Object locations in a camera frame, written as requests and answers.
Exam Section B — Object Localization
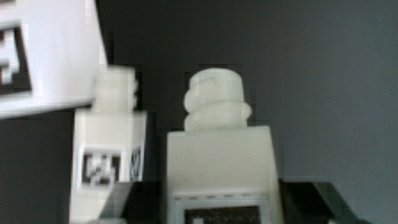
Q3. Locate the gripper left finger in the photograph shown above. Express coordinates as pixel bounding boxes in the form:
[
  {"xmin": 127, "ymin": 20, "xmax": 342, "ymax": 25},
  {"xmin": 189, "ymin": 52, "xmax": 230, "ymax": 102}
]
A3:
[{"xmin": 88, "ymin": 182, "xmax": 162, "ymax": 224}]

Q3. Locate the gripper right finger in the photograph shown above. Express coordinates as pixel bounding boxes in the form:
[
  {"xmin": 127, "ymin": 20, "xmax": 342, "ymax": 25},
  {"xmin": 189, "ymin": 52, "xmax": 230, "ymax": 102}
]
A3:
[{"xmin": 280, "ymin": 181, "xmax": 374, "ymax": 224}]

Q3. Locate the white table leg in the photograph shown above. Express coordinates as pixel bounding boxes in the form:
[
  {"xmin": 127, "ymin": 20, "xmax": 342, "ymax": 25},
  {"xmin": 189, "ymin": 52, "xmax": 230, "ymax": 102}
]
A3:
[
  {"xmin": 70, "ymin": 66, "xmax": 148, "ymax": 224},
  {"xmin": 166, "ymin": 68, "xmax": 285, "ymax": 224}
]

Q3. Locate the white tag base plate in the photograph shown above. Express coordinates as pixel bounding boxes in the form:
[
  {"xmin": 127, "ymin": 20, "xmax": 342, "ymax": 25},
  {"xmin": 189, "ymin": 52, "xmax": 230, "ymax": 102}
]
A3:
[{"xmin": 0, "ymin": 0, "xmax": 107, "ymax": 119}]

